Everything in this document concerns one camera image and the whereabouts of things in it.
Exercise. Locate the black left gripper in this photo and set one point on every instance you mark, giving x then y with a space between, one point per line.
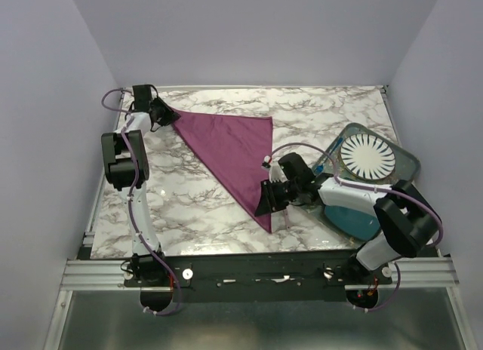
170 115

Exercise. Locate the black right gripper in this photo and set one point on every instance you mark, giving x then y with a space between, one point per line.
269 201

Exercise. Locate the purple cloth napkin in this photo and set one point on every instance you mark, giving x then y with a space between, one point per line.
232 148

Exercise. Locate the pink handled steel knife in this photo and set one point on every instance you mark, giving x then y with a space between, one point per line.
288 224

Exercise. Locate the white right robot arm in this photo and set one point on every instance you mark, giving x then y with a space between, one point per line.
407 222

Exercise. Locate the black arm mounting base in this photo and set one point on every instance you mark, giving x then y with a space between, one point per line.
254 277

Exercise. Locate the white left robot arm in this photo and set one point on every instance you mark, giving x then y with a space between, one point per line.
126 168

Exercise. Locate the blue plastic fork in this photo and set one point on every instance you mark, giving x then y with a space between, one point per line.
325 160

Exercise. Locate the teal square plate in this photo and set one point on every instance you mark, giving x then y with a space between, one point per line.
356 224

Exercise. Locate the white blue striped plate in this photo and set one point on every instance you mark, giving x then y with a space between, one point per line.
367 157

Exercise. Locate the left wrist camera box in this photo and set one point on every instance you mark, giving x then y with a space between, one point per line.
142 97

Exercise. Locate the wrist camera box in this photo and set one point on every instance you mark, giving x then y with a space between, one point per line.
295 168
142 97

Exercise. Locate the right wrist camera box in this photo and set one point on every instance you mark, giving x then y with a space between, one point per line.
295 168

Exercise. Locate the aluminium frame rail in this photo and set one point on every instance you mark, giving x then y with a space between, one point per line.
99 275

